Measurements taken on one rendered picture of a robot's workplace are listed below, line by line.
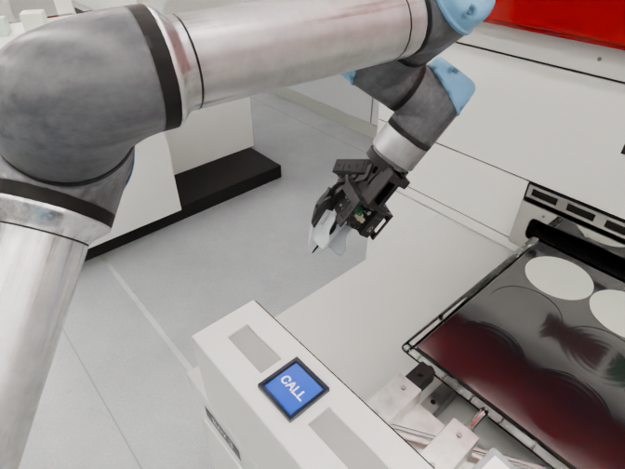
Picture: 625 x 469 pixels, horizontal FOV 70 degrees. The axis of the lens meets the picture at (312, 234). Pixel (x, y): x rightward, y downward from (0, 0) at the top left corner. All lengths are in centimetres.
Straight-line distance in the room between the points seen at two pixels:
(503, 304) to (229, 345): 41
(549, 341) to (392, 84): 41
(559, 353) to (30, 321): 62
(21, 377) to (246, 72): 32
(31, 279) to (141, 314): 155
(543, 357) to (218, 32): 55
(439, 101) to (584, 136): 27
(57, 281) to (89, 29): 22
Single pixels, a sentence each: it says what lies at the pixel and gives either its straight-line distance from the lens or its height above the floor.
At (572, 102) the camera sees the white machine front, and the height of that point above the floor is 113.
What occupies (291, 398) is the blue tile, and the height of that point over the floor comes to 96.
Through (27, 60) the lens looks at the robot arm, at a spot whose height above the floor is 130.
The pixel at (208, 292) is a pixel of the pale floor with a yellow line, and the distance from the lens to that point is 201.
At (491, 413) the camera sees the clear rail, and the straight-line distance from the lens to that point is 61.
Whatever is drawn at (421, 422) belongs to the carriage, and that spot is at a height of 88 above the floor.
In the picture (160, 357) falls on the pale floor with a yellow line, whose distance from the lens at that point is 183.
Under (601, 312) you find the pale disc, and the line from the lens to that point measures 79.
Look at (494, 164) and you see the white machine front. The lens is 92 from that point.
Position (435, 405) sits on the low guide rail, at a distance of 66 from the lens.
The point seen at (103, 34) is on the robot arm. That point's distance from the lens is 37.
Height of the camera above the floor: 139
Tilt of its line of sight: 38 degrees down
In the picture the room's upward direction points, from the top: straight up
